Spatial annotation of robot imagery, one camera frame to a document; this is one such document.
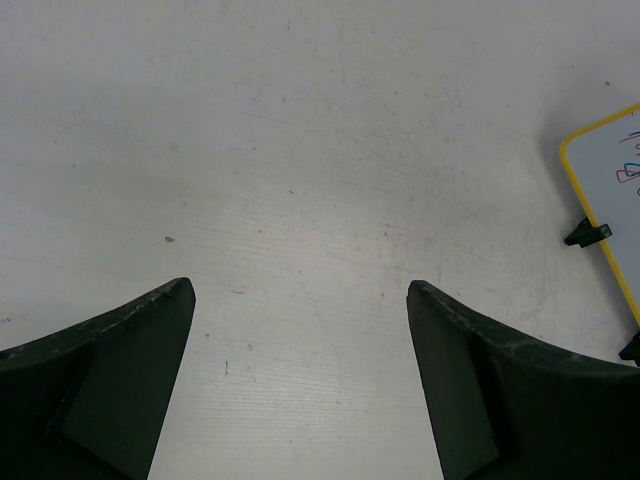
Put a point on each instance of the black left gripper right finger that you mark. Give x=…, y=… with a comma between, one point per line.
x=505, y=405

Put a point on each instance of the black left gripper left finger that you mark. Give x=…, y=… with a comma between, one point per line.
x=89, y=401

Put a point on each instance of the yellow framed whiteboard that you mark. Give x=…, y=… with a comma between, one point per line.
x=602, y=163

